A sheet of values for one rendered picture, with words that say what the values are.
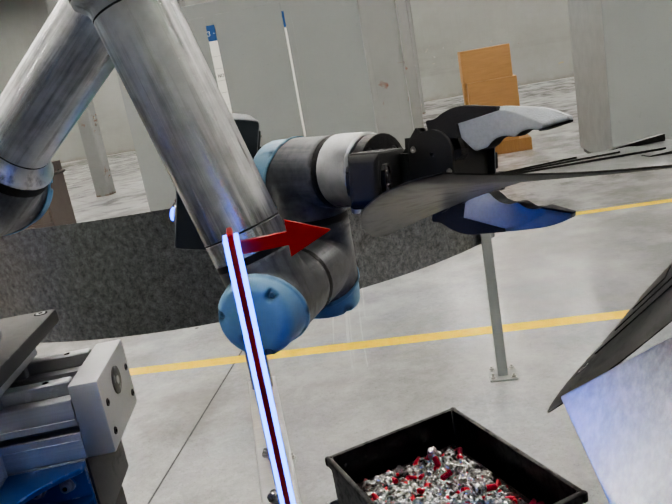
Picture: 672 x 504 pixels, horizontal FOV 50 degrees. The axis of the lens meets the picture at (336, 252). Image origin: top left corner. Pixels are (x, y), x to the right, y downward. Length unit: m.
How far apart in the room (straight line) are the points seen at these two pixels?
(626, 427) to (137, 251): 1.97
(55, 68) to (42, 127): 0.08
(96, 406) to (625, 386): 0.56
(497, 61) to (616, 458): 8.13
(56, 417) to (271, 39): 5.93
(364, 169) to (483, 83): 8.05
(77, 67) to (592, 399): 0.62
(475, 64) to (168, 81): 8.00
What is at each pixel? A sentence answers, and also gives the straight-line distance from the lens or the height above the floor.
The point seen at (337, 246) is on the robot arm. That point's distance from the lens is 0.75.
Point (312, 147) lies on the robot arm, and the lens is 0.72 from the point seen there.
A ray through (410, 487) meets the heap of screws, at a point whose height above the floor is 0.85.
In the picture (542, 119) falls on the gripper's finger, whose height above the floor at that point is 1.21.
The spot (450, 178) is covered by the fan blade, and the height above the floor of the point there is 1.21.
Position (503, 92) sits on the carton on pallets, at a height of 0.70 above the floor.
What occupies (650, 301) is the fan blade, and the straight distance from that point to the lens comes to 0.72.
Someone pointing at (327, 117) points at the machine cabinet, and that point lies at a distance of 6.59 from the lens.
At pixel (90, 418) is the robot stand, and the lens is 0.87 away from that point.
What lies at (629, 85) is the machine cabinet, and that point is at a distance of 6.70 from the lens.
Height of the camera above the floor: 1.28
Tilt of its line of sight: 14 degrees down
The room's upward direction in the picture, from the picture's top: 10 degrees counter-clockwise
